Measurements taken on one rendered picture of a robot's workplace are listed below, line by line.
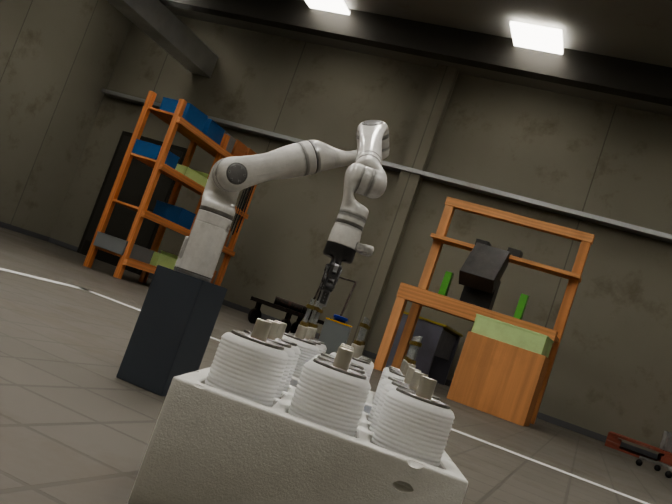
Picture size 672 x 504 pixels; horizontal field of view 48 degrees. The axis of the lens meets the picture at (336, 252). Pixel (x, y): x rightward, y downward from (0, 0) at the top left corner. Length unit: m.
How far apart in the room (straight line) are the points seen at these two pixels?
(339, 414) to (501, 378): 5.83
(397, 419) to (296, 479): 0.15
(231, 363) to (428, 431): 0.27
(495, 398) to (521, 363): 0.38
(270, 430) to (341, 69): 11.14
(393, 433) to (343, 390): 0.08
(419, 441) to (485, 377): 5.83
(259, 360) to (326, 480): 0.17
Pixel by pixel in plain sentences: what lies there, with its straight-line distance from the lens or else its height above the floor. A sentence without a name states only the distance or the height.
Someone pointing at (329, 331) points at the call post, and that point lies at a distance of 1.95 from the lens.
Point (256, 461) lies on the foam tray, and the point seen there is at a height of 0.12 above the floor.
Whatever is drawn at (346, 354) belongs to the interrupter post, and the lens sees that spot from 1.02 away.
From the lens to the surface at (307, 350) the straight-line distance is 1.54.
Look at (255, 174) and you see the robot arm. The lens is 1.97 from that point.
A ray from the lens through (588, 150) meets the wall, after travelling 10.88.
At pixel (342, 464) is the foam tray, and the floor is 0.15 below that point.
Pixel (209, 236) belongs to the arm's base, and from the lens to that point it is 1.95.
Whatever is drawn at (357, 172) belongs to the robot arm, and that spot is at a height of 0.67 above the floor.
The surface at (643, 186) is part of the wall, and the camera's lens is 10.75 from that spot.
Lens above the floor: 0.31
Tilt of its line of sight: 5 degrees up
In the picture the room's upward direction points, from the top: 19 degrees clockwise
